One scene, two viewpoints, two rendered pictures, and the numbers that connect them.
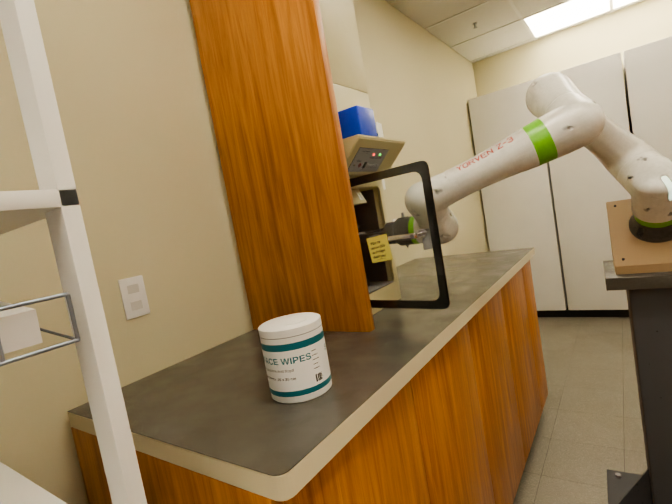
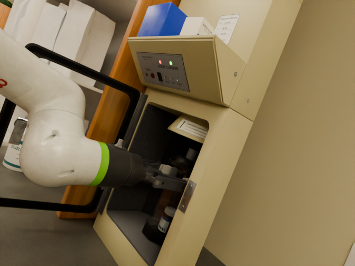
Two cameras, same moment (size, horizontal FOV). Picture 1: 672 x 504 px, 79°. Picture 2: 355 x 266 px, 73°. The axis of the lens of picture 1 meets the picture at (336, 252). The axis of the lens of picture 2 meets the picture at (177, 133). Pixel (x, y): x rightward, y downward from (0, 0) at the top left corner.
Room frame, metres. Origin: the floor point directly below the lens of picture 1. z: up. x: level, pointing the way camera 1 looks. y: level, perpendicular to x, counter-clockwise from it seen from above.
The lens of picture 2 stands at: (1.55, -0.73, 1.34)
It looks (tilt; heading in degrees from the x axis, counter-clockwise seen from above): 2 degrees down; 101
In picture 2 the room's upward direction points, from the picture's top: 22 degrees clockwise
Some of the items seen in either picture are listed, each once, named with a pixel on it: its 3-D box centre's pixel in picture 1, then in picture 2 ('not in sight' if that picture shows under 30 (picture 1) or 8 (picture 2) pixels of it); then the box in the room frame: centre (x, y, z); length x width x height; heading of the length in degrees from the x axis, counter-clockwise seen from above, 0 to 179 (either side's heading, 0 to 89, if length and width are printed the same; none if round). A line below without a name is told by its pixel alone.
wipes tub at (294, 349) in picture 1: (295, 355); not in sight; (0.83, 0.12, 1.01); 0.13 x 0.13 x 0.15
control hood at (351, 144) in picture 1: (371, 156); (171, 67); (1.37, -0.17, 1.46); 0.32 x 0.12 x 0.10; 144
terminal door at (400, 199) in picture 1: (390, 240); (65, 140); (1.16, -0.16, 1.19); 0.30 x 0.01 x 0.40; 47
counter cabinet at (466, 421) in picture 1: (408, 415); not in sight; (1.58, -0.17, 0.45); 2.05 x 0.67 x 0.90; 144
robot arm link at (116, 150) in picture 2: not in sight; (110, 164); (1.34, -0.24, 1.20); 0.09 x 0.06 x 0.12; 144
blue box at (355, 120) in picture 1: (354, 126); (166, 31); (1.30, -0.12, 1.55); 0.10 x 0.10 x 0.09; 54
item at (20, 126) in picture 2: not in sight; (17, 132); (1.10, -0.25, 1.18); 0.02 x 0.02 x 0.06; 47
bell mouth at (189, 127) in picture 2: not in sight; (199, 131); (1.48, -0.05, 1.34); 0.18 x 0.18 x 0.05
